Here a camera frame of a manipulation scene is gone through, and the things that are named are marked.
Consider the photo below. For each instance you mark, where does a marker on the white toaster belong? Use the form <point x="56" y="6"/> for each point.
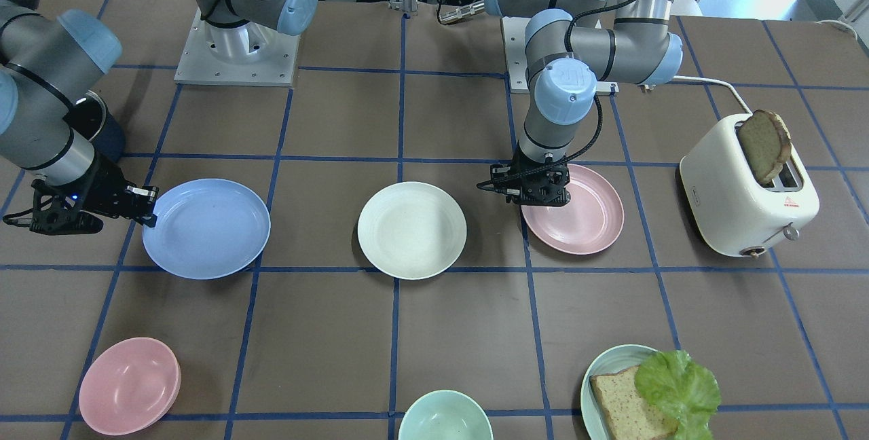
<point x="734" y="214"/>

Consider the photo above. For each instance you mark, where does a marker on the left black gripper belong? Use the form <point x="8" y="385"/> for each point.
<point x="547" y="193"/>

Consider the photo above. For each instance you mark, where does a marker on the toast slice in toaster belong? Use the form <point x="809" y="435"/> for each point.
<point x="766" y="143"/>

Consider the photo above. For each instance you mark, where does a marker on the bread slice on plate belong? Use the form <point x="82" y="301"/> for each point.
<point x="626" y="414"/>

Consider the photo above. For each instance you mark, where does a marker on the green bowl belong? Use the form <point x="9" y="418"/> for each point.
<point x="445" y="414"/>

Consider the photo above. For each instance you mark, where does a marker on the pink bowl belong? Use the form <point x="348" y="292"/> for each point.
<point x="130" y="386"/>

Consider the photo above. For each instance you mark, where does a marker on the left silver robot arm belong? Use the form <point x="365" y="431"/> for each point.
<point x="570" y="46"/>

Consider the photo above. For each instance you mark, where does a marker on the cream white plate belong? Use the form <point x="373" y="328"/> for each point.
<point x="412" y="230"/>

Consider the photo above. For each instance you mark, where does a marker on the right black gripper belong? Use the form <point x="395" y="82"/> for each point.
<point x="103" y="187"/>

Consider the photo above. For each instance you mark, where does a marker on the pink plate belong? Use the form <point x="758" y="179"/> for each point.
<point x="591" y="222"/>

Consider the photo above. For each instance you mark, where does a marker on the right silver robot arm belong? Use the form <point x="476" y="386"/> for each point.
<point x="47" y="66"/>

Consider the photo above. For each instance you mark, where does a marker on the green lettuce leaf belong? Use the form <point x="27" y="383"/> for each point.
<point x="682" y="390"/>

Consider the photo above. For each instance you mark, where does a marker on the blue plate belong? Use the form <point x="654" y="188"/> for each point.
<point x="207" y="228"/>

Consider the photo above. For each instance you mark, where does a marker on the dark blue saucepan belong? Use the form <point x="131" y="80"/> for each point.
<point x="90" y="117"/>

